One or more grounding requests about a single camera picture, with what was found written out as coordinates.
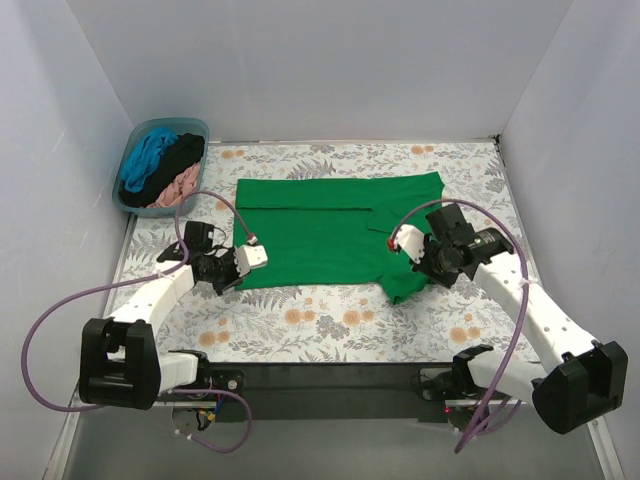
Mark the aluminium mounting rail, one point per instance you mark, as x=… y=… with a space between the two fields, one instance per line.
x=568 y=385

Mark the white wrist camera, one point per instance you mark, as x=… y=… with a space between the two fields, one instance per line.
x=410 y=240
x=250 y=257

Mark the floral patterned table mat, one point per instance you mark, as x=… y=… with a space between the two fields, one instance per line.
x=350 y=323

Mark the pink t shirt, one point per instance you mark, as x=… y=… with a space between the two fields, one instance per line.
x=182 y=185

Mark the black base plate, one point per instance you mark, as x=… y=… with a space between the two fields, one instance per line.
x=342 y=391

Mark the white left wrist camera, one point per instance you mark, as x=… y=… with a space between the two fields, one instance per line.
x=250 y=257

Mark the black t shirt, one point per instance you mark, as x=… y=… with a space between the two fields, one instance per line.
x=188 y=150

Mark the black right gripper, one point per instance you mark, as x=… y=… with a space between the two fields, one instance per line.
x=427 y=266

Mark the green t shirt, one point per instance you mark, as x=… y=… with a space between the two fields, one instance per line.
x=332 y=231

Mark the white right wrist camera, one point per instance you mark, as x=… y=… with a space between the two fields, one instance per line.
x=410 y=240

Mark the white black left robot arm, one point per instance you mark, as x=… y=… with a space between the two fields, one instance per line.
x=145 y=320

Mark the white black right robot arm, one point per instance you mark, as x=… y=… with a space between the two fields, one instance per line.
x=543 y=333

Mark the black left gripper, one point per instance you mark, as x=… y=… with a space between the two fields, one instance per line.
x=226 y=279

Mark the blue t shirt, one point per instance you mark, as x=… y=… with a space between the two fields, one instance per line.
x=145 y=158

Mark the teal plastic laundry bin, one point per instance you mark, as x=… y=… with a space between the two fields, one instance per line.
x=179 y=125

